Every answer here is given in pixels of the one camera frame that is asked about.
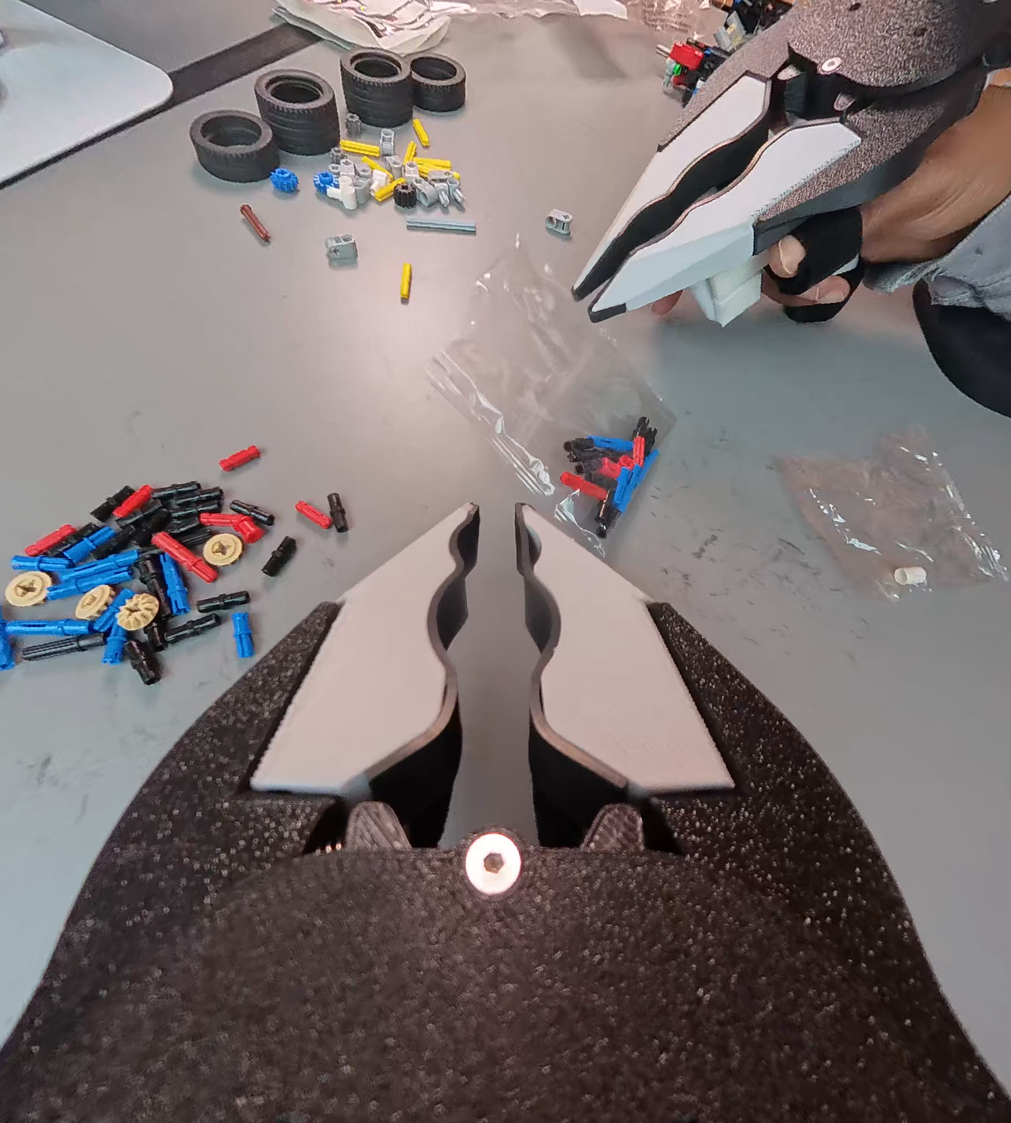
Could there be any pile of red blue black pins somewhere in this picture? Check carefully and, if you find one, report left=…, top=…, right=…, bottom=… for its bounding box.
left=0, top=481, right=277, bottom=687

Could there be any black toy tyre stack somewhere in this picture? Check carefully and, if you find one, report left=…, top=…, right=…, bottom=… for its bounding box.
left=339, top=48, right=412, bottom=128
left=255, top=70, right=342, bottom=157

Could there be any white paper packet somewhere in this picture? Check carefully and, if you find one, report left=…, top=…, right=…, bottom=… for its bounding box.
left=273, top=0, right=452, bottom=52

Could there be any heap of colourful toy parts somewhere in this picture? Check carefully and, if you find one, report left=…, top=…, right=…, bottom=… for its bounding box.
left=659, top=0, right=788, bottom=98

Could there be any bagged bunch of toy pins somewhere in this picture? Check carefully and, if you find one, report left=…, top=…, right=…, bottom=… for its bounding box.
left=560, top=416, right=660, bottom=538

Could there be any pile of grey yellow parts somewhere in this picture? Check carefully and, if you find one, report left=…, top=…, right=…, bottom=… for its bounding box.
left=312, top=114, right=467, bottom=212

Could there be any clear plastic wrapper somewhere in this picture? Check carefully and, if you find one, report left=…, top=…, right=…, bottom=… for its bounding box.
left=462, top=0, right=630, bottom=23

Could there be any empty crumpled plastic bag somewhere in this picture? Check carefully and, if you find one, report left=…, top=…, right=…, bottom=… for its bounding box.
left=778, top=427, right=1009, bottom=602

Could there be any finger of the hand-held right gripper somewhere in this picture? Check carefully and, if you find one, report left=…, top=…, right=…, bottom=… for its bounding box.
left=587, top=119, right=864, bottom=329
left=571, top=70, right=774, bottom=304

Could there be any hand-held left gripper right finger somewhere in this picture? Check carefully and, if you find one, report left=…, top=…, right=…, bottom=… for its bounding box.
left=514, top=502, right=737, bottom=798

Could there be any white monitor stand base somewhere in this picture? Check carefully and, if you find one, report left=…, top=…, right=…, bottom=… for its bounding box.
left=0, top=0, right=175, bottom=212

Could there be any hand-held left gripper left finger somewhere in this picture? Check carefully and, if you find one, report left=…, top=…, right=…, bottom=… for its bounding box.
left=249, top=502, right=482, bottom=797

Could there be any clear plastic bag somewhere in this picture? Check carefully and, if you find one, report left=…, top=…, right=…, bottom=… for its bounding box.
left=425, top=232, right=678, bottom=558

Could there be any person's right hand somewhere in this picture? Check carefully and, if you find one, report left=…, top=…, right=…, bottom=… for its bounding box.
left=650, top=74, right=1011, bottom=317

